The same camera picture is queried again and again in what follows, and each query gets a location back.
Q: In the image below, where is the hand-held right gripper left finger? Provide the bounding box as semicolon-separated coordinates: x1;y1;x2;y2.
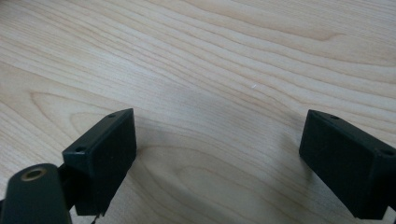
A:
62;107;138;217

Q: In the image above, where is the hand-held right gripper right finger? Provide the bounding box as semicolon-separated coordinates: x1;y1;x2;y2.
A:
298;108;396;221

